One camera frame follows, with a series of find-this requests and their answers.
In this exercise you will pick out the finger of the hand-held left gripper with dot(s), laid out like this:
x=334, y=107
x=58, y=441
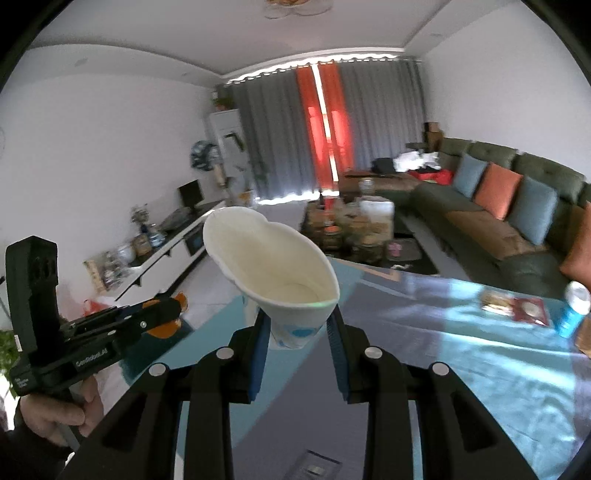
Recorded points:
x=138, y=332
x=159, y=311

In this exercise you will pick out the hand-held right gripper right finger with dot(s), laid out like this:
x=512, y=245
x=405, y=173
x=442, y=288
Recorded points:
x=337, y=367

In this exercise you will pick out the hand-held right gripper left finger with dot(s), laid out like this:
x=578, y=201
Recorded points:
x=258, y=364

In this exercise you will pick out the orange peel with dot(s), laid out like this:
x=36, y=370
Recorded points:
x=170, y=330

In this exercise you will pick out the teal plastic bin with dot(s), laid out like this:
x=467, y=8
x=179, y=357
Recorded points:
x=136, y=364

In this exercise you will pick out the white paper cup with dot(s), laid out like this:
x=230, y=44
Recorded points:
x=277, y=267

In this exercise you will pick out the person's left forearm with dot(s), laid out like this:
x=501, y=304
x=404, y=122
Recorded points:
x=23, y=457

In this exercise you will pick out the person's left hand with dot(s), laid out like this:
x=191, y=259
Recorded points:
x=46, y=417

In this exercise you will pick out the orange plastic bag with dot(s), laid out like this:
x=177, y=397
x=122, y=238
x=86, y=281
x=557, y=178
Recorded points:
x=94, y=307

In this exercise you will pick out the white tv cabinet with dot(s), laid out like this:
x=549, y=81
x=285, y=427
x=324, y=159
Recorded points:
x=175, y=258

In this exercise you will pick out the tall narrow gift box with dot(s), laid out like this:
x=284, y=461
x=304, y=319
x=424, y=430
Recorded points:
x=94, y=276

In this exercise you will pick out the dried flowers in vase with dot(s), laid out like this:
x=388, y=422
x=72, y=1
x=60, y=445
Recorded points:
x=140, y=216

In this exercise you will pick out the black monitor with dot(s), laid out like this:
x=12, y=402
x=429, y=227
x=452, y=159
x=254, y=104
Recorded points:
x=190, y=194

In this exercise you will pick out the dark wooden coffee table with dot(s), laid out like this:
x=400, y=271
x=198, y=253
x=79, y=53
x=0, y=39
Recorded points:
x=351, y=230

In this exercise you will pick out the white paper bag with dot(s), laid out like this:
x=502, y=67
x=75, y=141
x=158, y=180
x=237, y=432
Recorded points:
x=377, y=211

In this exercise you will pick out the standing fan with patterned cover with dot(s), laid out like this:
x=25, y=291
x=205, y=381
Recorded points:
x=204, y=154

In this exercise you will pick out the white standing air conditioner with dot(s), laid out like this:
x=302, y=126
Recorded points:
x=226, y=152

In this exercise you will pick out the glass jar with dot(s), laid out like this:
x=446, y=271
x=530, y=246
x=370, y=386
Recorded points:
x=365, y=187

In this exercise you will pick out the dark green sofa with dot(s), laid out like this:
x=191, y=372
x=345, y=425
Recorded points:
x=461, y=230

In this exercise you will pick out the black bag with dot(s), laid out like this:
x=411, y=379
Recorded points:
x=383, y=165

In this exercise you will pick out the grey and orange curtain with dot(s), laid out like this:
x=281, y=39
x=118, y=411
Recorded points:
x=277, y=138
x=383, y=120

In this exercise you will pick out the red cloth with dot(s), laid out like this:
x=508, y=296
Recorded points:
x=436, y=177

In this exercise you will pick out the small potted plant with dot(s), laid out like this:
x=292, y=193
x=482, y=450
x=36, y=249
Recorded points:
x=222, y=101

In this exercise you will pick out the white clothes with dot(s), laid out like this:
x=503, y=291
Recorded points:
x=415, y=160

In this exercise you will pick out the blue cushion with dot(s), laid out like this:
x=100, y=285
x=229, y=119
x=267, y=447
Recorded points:
x=533, y=212
x=470, y=175

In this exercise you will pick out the orange cushion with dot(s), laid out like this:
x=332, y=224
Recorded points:
x=498, y=191
x=579, y=249

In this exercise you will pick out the teal cup with white lid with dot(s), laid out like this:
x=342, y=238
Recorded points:
x=572, y=311

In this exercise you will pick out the cardboard boxes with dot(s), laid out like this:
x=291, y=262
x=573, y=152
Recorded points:
x=433, y=136

